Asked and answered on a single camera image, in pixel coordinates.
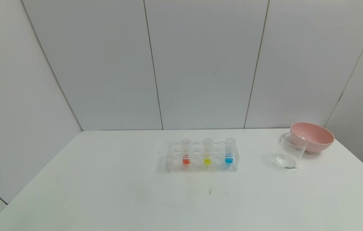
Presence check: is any test tube with red pigment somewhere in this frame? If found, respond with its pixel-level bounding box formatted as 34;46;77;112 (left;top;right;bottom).
181;139;191;166

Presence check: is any test tube with blue pigment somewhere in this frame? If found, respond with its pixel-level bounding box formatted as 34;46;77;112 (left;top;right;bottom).
225;138;236;165

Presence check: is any test tube with yellow pigment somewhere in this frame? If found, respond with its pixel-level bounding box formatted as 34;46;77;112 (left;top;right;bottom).
203;138;213;166

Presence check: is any clear plastic test tube rack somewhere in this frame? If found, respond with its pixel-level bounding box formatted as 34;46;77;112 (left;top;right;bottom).
165;140;240;173

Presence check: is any clear glass beaker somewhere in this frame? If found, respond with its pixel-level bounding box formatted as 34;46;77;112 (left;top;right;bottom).
276;132;309;169

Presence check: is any pink bowl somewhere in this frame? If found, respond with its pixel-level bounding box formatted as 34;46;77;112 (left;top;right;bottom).
290;122;335;153

